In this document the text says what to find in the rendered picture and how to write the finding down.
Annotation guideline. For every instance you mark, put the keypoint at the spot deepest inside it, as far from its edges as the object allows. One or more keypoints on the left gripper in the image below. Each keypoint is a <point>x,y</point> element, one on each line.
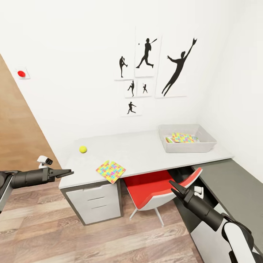
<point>43,176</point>

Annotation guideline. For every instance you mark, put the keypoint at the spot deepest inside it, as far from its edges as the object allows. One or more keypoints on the tennis ball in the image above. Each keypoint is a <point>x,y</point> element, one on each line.
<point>83,149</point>

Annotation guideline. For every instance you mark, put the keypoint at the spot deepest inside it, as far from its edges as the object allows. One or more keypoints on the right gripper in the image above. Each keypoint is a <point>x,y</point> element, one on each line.
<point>196,205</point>

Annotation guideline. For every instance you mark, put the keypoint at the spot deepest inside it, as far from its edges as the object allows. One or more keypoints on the jigsaw puzzle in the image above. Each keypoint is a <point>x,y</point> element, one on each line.
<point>179,137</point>
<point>111,171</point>

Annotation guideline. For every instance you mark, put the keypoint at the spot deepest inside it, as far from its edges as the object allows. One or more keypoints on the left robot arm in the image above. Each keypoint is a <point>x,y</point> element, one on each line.
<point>10,180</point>

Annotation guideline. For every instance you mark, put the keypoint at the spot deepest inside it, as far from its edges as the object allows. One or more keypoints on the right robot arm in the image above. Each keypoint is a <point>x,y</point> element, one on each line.
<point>236,234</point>

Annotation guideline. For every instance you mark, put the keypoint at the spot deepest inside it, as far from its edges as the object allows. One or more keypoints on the toy box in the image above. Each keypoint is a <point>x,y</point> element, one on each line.
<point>195,130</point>

